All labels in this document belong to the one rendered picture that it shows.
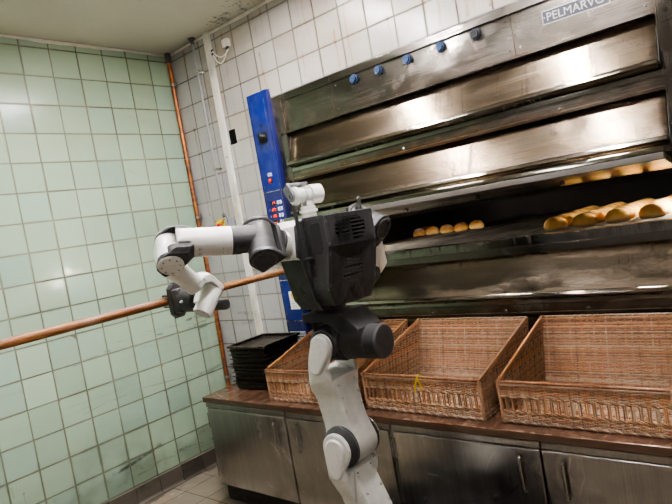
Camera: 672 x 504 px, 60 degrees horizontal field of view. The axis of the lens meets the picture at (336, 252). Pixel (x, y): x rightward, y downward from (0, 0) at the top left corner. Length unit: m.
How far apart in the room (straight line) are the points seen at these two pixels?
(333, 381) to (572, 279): 1.06
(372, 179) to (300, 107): 0.60
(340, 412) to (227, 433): 1.25
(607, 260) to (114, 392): 2.58
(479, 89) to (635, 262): 0.92
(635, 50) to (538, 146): 0.46
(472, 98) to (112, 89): 2.12
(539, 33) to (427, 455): 1.68
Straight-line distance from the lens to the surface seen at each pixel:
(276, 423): 2.86
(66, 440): 3.44
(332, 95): 3.04
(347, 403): 2.02
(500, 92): 2.54
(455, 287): 2.68
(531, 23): 2.55
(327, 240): 1.76
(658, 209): 2.54
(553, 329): 2.51
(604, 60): 2.42
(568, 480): 2.13
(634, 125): 2.38
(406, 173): 2.75
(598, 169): 2.25
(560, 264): 2.50
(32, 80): 3.55
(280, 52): 3.28
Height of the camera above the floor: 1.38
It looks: 3 degrees down
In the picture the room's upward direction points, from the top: 10 degrees counter-clockwise
